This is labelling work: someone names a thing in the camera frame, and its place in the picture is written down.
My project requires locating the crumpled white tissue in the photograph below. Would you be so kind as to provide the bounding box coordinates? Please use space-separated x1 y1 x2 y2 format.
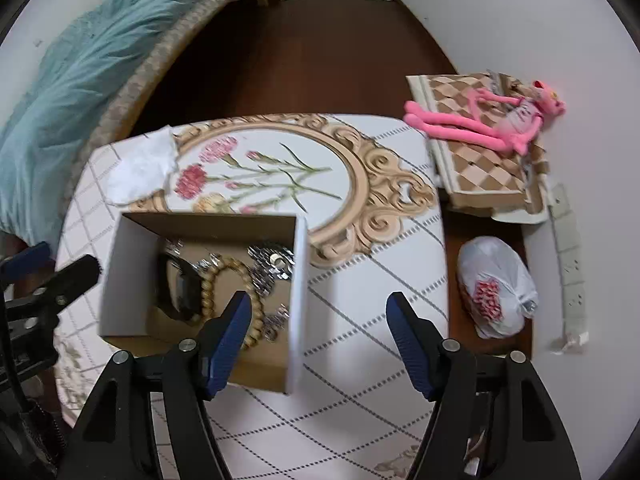
107 127 178 206

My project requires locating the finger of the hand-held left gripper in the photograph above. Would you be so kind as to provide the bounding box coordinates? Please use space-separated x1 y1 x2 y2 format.
0 241 52 286
0 254 102 321

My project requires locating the bed with woven mat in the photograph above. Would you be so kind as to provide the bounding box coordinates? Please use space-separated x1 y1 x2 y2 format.
0 0 271 256

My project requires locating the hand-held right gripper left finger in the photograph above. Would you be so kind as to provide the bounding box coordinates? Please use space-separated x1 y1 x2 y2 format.
62 291 252 480

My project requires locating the pink plush toy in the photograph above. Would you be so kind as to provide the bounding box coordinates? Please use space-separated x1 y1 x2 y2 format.
404 79 567 156

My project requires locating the light blue quilt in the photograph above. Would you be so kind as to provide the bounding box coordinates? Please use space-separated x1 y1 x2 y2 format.
0 0 221 248

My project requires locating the white plastic bag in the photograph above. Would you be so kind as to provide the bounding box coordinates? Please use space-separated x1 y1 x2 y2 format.
457 236 540 340

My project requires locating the white power strip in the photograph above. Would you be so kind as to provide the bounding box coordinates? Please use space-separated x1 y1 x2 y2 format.
547 183 591 352

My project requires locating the cardboard box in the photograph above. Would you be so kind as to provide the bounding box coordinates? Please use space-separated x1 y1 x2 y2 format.
97 210 308 396

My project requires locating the wooden bead bracelet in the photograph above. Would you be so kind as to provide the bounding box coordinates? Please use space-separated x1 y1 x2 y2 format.
200 256 263 352

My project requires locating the brown checkered flat box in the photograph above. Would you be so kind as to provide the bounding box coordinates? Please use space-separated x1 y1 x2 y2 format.
405 72 551 223

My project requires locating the black band bracelet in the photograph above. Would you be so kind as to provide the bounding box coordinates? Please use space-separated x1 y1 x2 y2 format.
157 252 202 322

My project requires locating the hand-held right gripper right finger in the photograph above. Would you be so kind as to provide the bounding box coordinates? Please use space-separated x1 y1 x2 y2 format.
386 291 583 480

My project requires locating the thick silver chain bracelet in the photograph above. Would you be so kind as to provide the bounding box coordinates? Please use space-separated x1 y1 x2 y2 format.
247 242 296 302

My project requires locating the silver coin necklace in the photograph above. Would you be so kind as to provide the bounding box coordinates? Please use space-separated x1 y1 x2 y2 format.
162 239 221 273

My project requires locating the floral diamond pattern tablecloth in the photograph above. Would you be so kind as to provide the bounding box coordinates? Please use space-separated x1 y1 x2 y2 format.
52 112 451 480

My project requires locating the thin silver chain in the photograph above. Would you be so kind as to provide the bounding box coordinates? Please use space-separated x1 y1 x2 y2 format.
262 305 291 343

